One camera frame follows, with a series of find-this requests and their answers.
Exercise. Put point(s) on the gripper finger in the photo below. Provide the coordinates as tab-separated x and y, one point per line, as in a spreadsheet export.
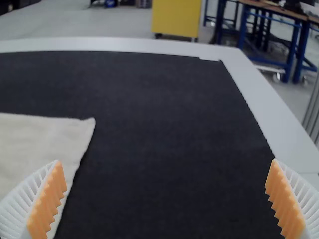
291	206
37	204

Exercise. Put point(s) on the pale towel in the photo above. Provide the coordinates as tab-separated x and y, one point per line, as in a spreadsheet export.
37	139

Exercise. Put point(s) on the black mat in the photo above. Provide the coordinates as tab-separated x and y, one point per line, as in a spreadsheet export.
162	124

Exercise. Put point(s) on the yellow wheeled cabinet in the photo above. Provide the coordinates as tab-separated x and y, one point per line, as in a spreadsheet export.
174	17

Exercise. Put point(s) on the grey metal frame post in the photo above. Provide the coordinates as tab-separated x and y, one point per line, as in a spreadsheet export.
311	119

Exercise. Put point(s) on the blue frame workbench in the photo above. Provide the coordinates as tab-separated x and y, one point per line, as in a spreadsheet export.
220	22
297	49

